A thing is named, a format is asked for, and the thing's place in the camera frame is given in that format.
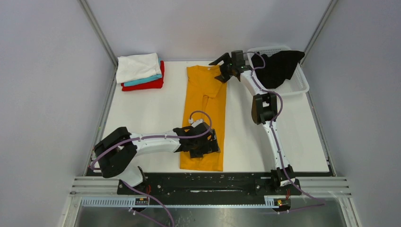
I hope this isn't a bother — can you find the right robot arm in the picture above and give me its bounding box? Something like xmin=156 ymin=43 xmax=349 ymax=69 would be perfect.
xmin=209 ymin=50 xmax=296 ymax=195

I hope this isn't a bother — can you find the red folded t shirt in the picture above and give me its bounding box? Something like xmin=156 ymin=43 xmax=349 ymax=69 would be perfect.
xmin=121 ymin=61 xmax=165 ymax=92

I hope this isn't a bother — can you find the white plastic basket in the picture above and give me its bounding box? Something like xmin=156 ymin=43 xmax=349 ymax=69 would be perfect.
xmin=247 ymin=45 xmax=309 ymax=96

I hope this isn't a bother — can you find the white folded t shirt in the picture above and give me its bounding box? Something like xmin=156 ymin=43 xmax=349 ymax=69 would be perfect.
xmin=116 ymin=53 xmax=162 ymax=84

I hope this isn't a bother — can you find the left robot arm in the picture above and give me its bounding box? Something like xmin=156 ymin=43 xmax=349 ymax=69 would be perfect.
xmin=90 ymin=123 xmax=220 ymax=194

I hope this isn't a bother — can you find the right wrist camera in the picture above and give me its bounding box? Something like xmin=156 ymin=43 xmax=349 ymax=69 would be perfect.
xmin=231 ymin=50 xmax=245 ymax=67

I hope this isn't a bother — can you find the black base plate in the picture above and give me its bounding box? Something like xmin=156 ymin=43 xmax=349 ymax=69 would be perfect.
xmin=85 ymin=167 xmax=333 ymax=207

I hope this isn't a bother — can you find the white slotted cable duct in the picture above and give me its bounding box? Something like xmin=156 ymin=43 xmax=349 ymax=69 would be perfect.
xmin=81 ymin=196 xmax=280 ymax=209

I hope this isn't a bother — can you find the right aluminium frame post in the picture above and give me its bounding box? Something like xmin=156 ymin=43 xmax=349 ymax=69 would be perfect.
xmin=300 ymin=0 xmax=339 ymax=66

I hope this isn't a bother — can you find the teal folded t shirt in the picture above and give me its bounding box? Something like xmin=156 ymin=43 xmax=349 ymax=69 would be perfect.
xmin=121 ymin=74 xmax=162 ymax=87

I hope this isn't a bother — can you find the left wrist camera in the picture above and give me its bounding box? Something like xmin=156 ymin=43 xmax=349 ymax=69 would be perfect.
xmin=188 ymin=119 xmax=210 ymax=136

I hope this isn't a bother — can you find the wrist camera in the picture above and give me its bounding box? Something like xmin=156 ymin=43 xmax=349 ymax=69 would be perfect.
xmin=188 ymin=119 xmax=210 ymax=136
xmin=231 ymin=50 xmax=245 ymax=67

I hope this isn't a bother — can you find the black t shirt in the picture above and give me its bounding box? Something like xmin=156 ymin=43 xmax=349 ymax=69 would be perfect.
xmin=251 ymin=50 xmax=305 ymax=89

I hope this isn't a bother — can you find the yellow t shirt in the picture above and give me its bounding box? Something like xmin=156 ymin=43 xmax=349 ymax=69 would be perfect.
xmin=180 ymin=65 xmax=227 ymax=171

